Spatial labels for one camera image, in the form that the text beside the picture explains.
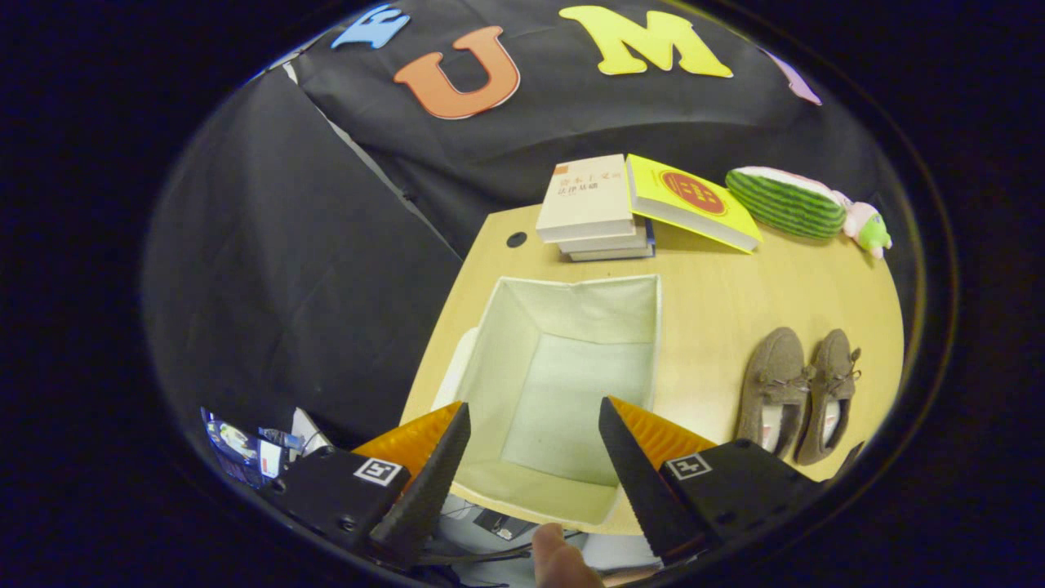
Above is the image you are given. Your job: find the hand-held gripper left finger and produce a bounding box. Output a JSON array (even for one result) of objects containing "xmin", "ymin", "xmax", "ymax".
[{"xmin": 273, "ymin": 401, "xmax": 473, "ymax": 569}]

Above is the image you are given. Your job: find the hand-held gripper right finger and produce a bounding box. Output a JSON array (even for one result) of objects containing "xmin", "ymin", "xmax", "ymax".
[{"xmin": 598, "ymin": 397, "xmax": 825, "ymax": 567}]

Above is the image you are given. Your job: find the pale fabric storage box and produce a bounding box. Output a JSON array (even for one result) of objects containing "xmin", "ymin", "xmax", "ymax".
[{"xmin": 431, "ymin": 274, "xmax": 662, "ymax": 528}]

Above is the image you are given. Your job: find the brown shoe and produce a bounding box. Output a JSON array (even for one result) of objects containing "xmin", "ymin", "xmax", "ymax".
[
  {"xmin": 735, "ymin": 327, "xmax": 811, "ymax": 458},
  {"xmin": 796, "ymin": 329, "xmax": 862, "ymax": 466}
]

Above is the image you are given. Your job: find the white paper sheet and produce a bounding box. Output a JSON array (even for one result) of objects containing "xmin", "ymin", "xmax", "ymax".
[{"xmin": 290, "ymin": 407, "xmax": 334, "ymax": 458}]

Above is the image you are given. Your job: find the blue printed bag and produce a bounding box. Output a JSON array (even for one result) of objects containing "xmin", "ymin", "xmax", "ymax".
[{"xmin": 202, "ymin": 407, "xmax": 305, "ymax": 489}]

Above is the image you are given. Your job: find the blue book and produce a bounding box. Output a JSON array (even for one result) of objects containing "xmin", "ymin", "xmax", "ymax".
[{"xmin": 567, "ymin": 219, "xmax": 656, "ymax": 263}]

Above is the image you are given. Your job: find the white book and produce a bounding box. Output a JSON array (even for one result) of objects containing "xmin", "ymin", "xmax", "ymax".
[{"xmin": 559, "ymin": 220, "xmax": 647, "ymax": 254}]

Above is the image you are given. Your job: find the yellow book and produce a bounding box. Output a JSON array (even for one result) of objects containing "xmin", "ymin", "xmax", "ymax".
[{"xmin": 626, "ymin": 154, "xmax": 763, "ymax": 254}]

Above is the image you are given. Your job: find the beige book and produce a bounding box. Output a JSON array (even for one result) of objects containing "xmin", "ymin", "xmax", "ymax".
[{"xmin": 536, "ymin": 154, "xmax": 636, "ymax": 243}]

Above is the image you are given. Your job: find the watermelon slice plush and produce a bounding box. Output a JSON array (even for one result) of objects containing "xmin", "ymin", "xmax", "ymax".
[{"xmin": 726, "ymin": 167, "xmax": 847, "ymax": 239}]

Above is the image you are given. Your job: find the pink and green plush toy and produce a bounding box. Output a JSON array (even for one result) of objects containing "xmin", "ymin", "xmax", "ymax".
[{"xmin": 833, "ymin": 192, "xmax": 892, "ymax": 260}]

